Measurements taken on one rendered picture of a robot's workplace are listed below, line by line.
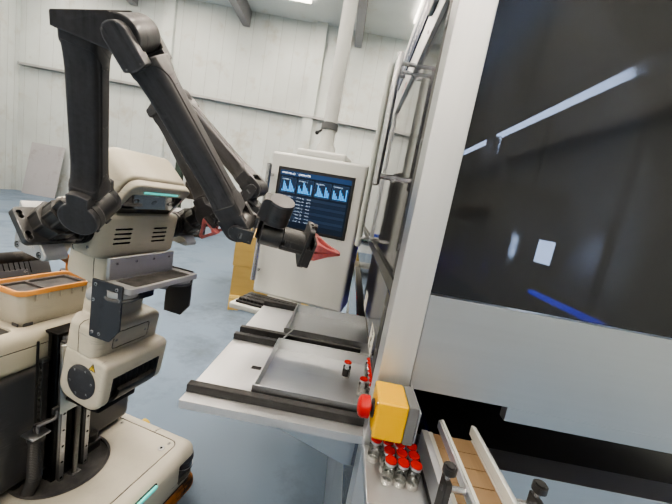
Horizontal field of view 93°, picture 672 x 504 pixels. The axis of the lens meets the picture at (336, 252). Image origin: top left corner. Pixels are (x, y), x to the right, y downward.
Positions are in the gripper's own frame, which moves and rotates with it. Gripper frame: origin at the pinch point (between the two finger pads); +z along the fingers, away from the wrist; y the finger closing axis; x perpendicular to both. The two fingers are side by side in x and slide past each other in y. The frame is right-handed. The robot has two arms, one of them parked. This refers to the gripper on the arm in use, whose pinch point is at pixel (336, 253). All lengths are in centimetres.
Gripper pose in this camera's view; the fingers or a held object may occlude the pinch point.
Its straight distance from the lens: 81.4
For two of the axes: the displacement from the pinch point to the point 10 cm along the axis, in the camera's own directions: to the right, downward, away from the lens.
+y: -3.7, 8.4, 3.9
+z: 9.1, 2.6, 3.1
